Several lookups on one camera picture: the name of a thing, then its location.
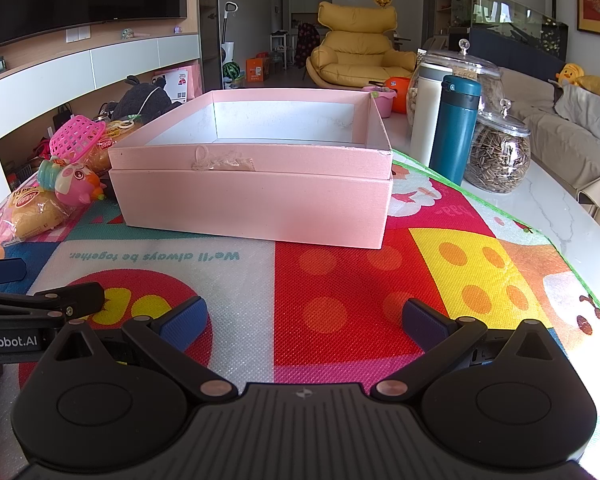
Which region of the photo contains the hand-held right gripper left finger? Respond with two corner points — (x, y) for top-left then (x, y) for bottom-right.
(41, 296), (236, 404)

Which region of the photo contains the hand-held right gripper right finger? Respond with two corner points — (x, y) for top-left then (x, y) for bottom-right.
(371, 298), (567, 405)

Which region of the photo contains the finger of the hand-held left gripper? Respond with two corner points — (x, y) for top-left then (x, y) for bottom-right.
(0, 258), (27, 289)
(0, 282), (106, 331)

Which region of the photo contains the bread packet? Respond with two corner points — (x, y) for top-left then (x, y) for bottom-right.
(87, 120), (146, 173)
(2, 185), (78, 241)

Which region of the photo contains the pink pig toy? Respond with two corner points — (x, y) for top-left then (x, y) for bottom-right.
(37, 156), (108, 207)

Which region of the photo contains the pink cardboard box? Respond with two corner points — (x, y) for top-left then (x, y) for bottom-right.
(107, 87), (394, 251)

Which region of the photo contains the pink toy basket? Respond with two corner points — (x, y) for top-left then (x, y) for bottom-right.
(49, 115), (107, 157)

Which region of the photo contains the black plush toy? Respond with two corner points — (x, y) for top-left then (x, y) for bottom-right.
(111, 75), (185, 122)

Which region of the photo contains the colourful printed play mat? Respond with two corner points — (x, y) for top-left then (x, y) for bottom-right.
(0, 152), (600, 441)

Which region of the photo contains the small glass seed jar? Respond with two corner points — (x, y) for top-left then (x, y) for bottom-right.
(464, 99), (532, 195)

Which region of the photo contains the teal bottle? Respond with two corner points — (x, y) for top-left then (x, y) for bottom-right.
(429, 75), (482, 187)

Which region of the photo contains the white bottle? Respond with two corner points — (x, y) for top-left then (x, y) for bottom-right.
(409, 63), (453, 168)

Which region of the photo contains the pink toy bowl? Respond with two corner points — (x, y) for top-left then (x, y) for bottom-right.
(362, 86), (398, 118)

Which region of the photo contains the orange bucket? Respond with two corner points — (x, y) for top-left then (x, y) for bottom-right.
(390, 76), (412, 113)

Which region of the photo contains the beige sofa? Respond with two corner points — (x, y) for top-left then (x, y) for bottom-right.
(500, 67), (600, 241)

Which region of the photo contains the white SF package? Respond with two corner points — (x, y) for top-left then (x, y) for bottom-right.
(152, 65), (203, 103)

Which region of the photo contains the white and wood cabinet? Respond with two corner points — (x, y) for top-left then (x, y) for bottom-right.
(0, 20), (203, 196)

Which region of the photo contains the large glass jar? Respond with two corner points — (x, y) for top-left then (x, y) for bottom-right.
(406, 39), (505, 131)

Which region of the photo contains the orange cardboard box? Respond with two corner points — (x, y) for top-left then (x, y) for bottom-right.
(245, 57), (269, 83)

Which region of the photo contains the grey sofa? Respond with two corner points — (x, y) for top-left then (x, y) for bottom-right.
(554, 82), (600, 153)

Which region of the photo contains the white stick vacuum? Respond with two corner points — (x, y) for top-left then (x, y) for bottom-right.
(219, 2), (240, 78)

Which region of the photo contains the dark blue cabinet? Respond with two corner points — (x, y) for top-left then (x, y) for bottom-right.
(469, 27), (565, 81)

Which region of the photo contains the yellow armchair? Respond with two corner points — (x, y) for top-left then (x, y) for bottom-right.
(306, 1), (418, 90)

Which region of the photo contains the white stool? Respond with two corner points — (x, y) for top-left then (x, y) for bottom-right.
(270, 30), (296, 73)

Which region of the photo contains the yellow duck plush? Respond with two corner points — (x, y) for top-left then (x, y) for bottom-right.
(555, 63), (600, 95)

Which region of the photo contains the black red patterned blanket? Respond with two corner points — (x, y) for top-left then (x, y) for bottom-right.
(295, 22), (322, 68)

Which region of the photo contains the glass fish tank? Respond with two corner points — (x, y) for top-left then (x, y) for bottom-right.
(472, 0), (568, 56)

